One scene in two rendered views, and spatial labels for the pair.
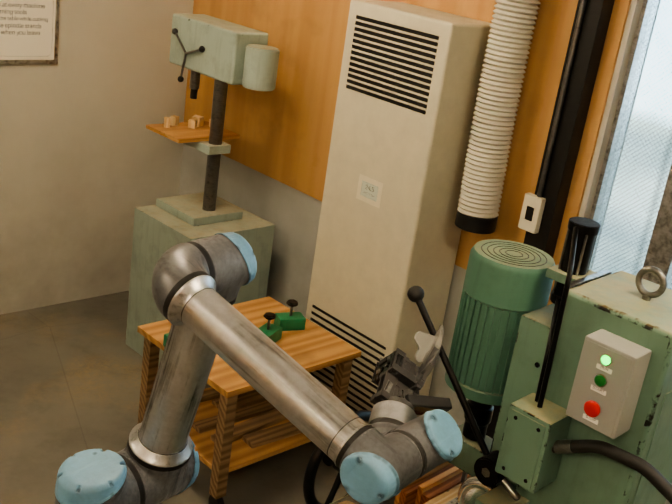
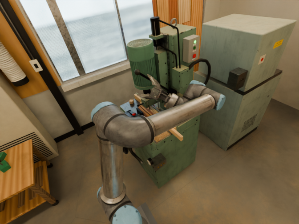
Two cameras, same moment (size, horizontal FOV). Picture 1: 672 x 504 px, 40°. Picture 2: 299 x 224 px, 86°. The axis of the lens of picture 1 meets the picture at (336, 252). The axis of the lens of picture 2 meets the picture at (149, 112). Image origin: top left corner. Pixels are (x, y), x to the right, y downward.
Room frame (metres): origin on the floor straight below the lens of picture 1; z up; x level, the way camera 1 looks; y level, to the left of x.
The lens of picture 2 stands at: (1.43, 0.65, 1.83)
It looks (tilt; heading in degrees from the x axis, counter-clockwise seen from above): 41 degrees down; 290
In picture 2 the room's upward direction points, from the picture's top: 9 degrees counter-clockwise
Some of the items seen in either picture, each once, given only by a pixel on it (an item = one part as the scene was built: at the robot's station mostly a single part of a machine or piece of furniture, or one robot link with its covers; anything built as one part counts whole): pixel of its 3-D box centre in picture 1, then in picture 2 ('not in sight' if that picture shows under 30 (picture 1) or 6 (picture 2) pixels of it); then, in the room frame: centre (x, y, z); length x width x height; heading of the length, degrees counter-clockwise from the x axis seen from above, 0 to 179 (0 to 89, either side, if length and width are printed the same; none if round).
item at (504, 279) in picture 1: (498, 321); (143, 65); (1.79, -0.36, 1.35); 0.18 x 0.18 x 0.31
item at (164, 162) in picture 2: not in sight; (158, 162); (1.69, -0.08, 0.58); 0.12 x 0.08 x 0.08; 49
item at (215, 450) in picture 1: (244, 386); (14, 183); (3.20, 0.28, 0.32); 0.66 x 0.57 x 0.64; 136
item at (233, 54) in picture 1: (211, 200); not in sight; (4.01, 0.60, 0.79); 0.62 x 0.48 x 1.58; 47
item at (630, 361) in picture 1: (607, 383); (191, 49); (1.47, -0.51, 1.40); 0.10 x 0.06 x 0.16; 49
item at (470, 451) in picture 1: (476, 457); (150, 100); (1.77, -0.37, 1.03); 0.14 x 0.07 x 0.09; 49
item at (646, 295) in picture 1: (650, 283); (173, 23); (1.60, -0.58, 1.55); 0.06 x 0.02 x 0.07; 49
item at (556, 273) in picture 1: (577, 263); (156, 31); (1.70, -0.47, 1.54); 0.08 x 0.08 x 0.17; 49
